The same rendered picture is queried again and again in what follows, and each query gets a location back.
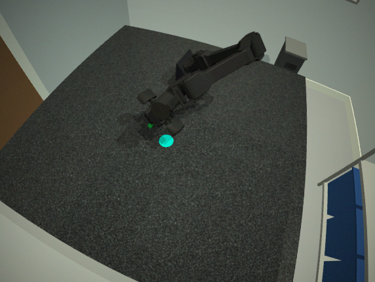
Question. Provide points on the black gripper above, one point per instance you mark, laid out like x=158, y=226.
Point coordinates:
x=175, y=125

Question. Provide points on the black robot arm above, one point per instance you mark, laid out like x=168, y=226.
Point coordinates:
x=213, y=66

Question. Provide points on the cyan circle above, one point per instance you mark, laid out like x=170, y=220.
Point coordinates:
x=165, y=140

